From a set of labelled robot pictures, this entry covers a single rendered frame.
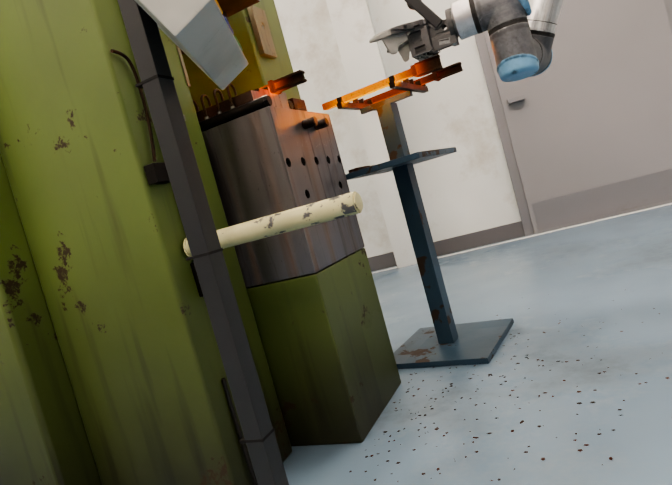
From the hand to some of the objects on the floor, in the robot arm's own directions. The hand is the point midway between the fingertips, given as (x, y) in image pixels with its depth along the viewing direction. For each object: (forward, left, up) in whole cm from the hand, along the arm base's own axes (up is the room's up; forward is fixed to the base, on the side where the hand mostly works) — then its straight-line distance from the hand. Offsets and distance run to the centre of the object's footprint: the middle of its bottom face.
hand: (377, 44), depth 132 cm
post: (+34, +53, -100) cm, 118 cm away
